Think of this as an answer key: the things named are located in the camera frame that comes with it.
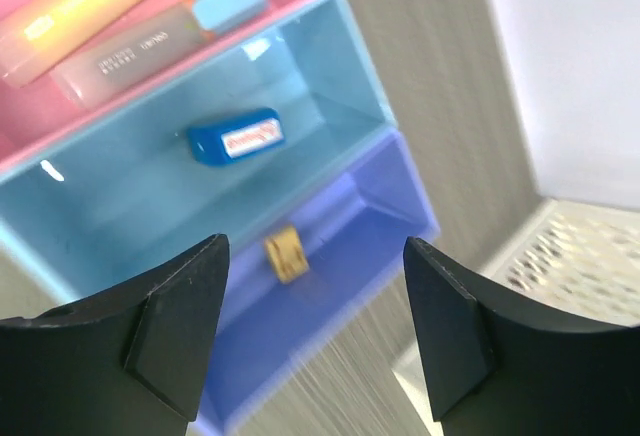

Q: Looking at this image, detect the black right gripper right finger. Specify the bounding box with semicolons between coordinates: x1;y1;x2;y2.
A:
403;237;639;435

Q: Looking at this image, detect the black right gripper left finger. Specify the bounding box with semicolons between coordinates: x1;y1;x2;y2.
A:
1;234;230;435

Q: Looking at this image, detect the small orange eraser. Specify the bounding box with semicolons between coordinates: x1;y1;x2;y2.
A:
264;225;310;284

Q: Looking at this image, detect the blue pencil sharpener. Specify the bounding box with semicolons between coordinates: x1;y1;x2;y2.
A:
186;108;286;167

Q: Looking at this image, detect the blue pink drawer organizer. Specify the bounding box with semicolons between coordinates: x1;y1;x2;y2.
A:
1;0;439;435

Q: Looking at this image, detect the yellow highlighter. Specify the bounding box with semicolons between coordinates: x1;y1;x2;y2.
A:
1;0;141;87

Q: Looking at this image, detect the blue capped highlighter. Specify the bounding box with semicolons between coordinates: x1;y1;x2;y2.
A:
51;0;268;109

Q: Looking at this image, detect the white mesh file organizer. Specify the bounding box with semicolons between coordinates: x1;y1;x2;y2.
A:
394;200;639;435

